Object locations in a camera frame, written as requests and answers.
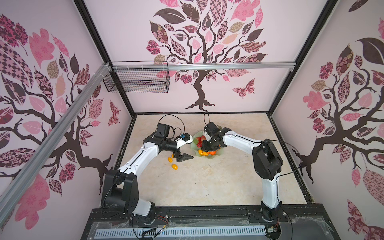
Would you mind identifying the light green wavy fruit bowl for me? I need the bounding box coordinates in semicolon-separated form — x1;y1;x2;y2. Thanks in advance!
191;131;225;160

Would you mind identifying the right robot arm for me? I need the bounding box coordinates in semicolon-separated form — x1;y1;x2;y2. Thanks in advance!
202;122;283;222

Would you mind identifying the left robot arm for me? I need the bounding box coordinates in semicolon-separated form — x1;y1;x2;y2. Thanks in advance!
101;124;194;221

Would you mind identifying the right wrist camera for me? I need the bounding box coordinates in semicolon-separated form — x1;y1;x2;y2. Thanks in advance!
203;122;221;141

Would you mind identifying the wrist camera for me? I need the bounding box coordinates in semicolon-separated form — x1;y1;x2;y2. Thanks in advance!
176;133;193;149
203;122;221;141

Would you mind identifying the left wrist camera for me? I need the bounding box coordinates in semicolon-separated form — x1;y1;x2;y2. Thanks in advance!
176;133;193;149

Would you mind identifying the aluminium rail back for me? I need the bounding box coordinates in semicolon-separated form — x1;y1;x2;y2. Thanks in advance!
113;62;296;71

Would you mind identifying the aluminium rail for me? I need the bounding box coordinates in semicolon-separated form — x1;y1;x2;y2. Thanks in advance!
113;62;296;71
1;63;111;224

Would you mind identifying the black wire basket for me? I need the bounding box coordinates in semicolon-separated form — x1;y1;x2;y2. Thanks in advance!
103;60;171;94

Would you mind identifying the white vented cable duct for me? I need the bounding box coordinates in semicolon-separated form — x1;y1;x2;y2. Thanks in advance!
93;226;266;240

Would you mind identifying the black base frame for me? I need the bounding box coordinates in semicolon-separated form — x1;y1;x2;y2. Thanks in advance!
82;204;339;240

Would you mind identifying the aluminium rail left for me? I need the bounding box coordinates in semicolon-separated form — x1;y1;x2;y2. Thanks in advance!
1;63;111;224

